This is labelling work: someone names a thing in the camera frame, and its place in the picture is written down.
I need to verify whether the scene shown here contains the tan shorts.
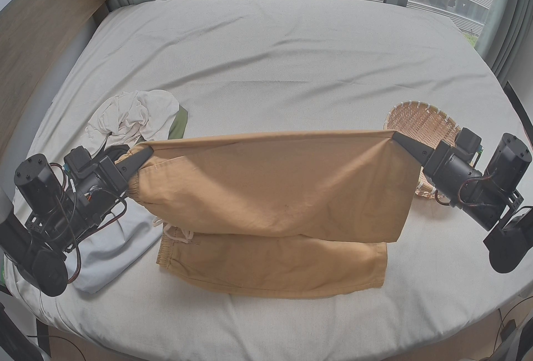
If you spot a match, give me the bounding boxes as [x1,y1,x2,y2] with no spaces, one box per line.
[114,129,421,300]

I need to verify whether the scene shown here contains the pale blue garment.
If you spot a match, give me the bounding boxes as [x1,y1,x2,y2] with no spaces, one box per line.
[73,201,163,295]

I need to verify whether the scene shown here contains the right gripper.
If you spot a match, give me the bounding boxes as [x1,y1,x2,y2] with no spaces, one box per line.
[425,141,484,202]

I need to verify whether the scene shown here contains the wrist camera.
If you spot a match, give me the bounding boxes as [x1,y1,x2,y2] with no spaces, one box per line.
[454,128,484,163]
[64,146,100,181]

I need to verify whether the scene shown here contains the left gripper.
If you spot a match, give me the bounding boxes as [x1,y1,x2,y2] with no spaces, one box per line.
[69,156,130,227]

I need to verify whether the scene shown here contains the round woven basket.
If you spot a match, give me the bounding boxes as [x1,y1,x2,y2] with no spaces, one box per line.
[383,100,467,206]

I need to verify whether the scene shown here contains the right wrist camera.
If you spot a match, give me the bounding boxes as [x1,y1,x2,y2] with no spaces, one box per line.
[454,128,484,163]

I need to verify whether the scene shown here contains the white garment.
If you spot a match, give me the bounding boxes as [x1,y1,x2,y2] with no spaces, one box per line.
[85,89,180,152]

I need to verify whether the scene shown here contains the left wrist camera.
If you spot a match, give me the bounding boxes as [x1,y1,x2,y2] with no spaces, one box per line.
[64,146,100,181]

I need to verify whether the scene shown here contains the bed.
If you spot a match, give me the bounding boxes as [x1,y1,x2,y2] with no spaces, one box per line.
[0,0,533,352]

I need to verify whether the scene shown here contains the green garment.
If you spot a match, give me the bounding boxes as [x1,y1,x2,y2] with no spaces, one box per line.
[168,104,190,140]

